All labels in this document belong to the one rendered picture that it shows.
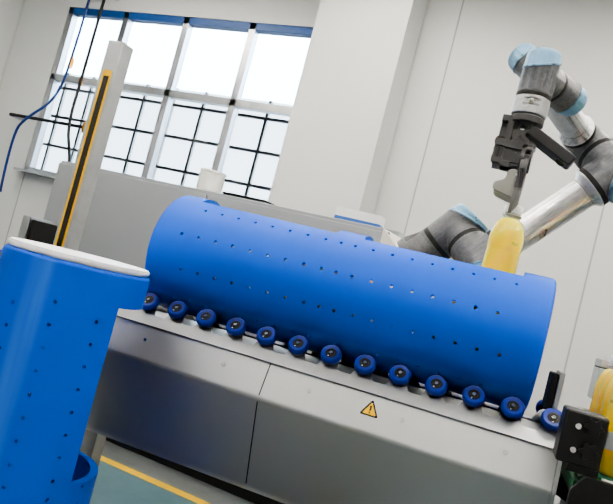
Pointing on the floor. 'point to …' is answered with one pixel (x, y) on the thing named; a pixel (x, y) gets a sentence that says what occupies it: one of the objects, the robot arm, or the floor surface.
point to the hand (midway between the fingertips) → (513, 209)
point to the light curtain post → (93, 145)
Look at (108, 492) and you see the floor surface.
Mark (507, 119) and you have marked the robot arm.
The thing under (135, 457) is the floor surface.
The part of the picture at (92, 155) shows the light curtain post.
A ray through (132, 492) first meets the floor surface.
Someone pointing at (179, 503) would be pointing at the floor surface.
